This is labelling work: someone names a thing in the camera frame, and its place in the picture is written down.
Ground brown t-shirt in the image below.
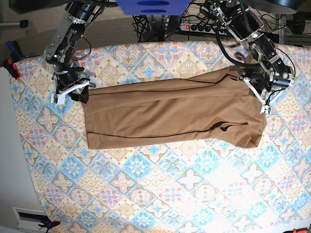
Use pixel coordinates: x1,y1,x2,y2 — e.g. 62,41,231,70
83,68,267,150

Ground white floor vent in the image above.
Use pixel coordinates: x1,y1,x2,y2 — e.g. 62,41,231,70
12,207,48,233

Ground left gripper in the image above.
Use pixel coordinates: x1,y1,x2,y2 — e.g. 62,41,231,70
247,70,295,97

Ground patterned tablecloth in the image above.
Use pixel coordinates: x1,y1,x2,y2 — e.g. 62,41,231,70
10,46,311,233

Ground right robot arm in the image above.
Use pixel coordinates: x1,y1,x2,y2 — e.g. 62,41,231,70
43,0,109,105

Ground blue handled clamp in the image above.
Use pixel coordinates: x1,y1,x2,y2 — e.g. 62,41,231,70
6,40,26,62

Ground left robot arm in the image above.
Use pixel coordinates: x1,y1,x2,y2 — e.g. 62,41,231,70
205,0,295,94

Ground white power strip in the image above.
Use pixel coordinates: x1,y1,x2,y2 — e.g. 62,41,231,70
179,23,217,34

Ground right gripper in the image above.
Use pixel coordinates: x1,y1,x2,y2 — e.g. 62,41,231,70
54,67,96,104

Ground orange black clamp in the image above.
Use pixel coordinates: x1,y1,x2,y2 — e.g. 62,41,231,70
38,220,60,230

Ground red black clamp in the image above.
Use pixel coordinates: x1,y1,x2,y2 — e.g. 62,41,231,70
7,59,21,80

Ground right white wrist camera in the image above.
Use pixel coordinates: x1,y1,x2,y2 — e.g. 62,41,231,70
51,80,96,105

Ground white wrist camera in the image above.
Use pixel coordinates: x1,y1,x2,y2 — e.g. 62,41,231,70
238,77,285,115
51,80,96,105

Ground blue mount plate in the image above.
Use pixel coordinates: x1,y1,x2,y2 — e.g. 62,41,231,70
116,0,190,16

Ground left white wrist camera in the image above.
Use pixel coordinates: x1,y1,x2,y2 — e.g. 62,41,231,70
238,77,285,115

